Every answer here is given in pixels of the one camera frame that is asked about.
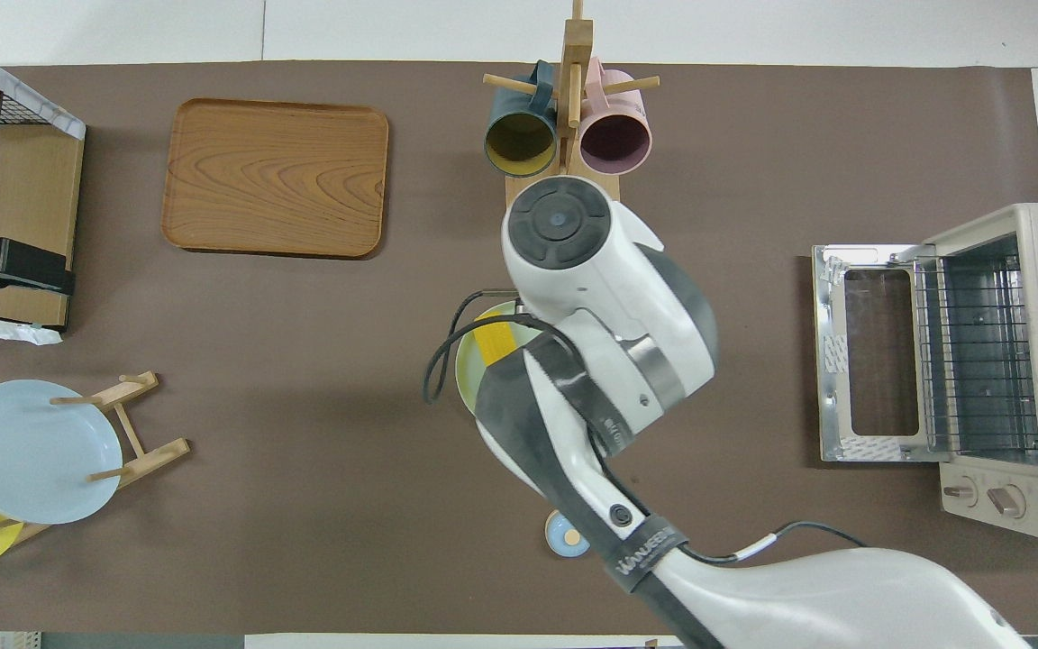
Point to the light green plate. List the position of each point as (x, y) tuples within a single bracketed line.
[(468, 379)]

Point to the wooden mug tree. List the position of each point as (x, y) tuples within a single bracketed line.
[(573, 54)]

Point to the yellow corn cob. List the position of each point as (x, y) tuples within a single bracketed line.
[(494, 342)]

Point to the brown paper table mat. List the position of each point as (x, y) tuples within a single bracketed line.
[(303, 406)]

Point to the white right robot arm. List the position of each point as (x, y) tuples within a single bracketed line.
[(591, 270)]

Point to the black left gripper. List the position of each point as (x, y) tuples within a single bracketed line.
[(28, 266)]

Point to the pink mug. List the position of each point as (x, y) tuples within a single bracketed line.
[(614, 144)]

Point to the dark teal mug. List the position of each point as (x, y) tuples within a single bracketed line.
[(519, 144)]

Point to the wooden plate rack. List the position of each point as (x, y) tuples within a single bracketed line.
[(154, 458)]

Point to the rectangular wooden tray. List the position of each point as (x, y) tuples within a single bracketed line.
[(276, 180)]

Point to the oven control knob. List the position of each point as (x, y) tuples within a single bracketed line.
[(1006, 501), (960, 492)]

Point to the glass oven door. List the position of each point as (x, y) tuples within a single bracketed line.
[(830, 361)]

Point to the light blue plate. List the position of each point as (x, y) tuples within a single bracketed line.
[(32, 460)]

